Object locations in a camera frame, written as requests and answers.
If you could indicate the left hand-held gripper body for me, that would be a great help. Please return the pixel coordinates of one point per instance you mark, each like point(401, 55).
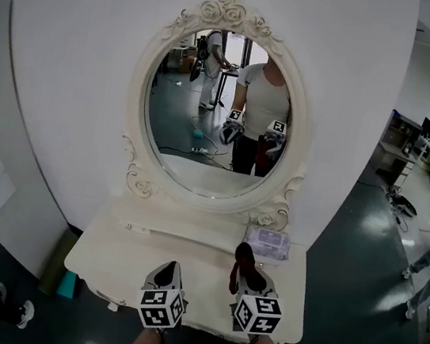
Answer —
point(158, 309)

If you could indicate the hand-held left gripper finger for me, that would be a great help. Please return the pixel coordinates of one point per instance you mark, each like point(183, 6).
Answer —
point(179, 282)
point(150, 279)

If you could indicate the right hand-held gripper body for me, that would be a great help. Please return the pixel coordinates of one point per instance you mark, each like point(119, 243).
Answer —
point(257, 316)

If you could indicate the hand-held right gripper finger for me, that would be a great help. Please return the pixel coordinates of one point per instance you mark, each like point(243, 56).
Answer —
point(271, 292)
point(241, 290)

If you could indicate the red cloth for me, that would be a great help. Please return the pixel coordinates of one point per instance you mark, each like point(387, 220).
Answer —
point(244, 253)

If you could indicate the ornate white oval mirror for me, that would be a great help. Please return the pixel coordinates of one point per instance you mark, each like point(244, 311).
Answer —
point(190, 123)

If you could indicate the white dressing table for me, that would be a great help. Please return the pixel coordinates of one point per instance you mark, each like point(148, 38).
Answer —
point(194, 260)

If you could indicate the purple wipes packet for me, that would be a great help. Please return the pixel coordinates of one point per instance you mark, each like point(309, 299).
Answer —
point(268, 241)

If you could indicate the teal rolled mat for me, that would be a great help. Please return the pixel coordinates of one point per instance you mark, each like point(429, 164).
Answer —
point(68, 285)

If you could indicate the olive rolled mat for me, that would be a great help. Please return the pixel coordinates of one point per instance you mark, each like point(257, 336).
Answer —
point(57, 264)

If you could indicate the grey cabinet unit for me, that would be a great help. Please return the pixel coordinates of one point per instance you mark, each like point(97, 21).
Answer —
point(391, 157)

